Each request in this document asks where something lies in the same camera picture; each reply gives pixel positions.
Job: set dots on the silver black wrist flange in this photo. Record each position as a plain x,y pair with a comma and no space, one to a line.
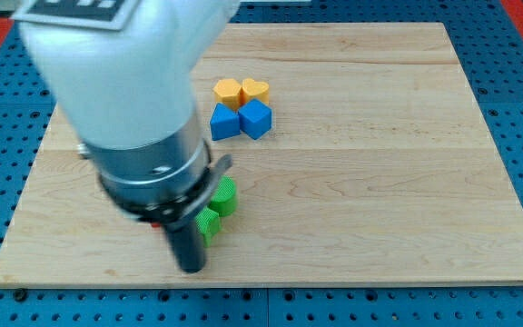
167,180

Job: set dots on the wooden board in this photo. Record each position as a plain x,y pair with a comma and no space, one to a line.
379,171

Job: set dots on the yellow hexagon block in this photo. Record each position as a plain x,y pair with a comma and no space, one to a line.
228,92

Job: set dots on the yellow heart block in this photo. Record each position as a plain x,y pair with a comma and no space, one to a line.
252,89

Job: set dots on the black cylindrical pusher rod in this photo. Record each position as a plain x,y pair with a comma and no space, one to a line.
187,246

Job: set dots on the blue cube block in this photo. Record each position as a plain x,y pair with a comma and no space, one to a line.
255,118

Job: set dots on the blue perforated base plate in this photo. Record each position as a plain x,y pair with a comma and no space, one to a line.
488,39

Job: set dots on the blue pentagon block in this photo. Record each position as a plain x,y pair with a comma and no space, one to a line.
224,123

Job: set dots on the green circle block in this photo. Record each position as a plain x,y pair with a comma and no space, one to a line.
225,200

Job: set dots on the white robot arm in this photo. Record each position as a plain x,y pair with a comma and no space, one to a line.
121,70

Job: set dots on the green star block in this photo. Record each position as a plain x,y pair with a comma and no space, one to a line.
208,224

